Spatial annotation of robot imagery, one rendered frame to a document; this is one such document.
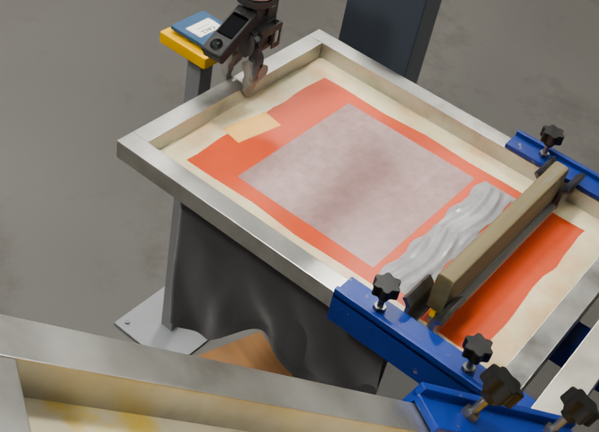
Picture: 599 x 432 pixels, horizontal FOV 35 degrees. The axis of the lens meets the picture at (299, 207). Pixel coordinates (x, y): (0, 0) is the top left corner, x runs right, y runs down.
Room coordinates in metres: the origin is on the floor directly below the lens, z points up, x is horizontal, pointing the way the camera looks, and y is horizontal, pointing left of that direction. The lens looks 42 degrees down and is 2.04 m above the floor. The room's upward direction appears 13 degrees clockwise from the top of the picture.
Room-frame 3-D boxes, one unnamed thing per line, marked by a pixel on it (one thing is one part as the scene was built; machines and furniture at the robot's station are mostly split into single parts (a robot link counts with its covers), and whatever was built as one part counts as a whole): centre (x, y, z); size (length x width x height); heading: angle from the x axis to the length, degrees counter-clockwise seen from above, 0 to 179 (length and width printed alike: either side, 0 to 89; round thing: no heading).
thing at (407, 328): (0.94, -0.22, 0.98); 0.30 x 0.05 x 0.07; 60
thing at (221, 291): (1.15, 0.00, 0.74); 0.46 x 0.04 x 0.42; 60
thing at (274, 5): (1.51, 0.16, 1.12); 0.09 x 0.08 x 0.12; 150
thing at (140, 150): (1.30, -0.15, 0.97); 0.79 x 0.58 x 0.04; 60
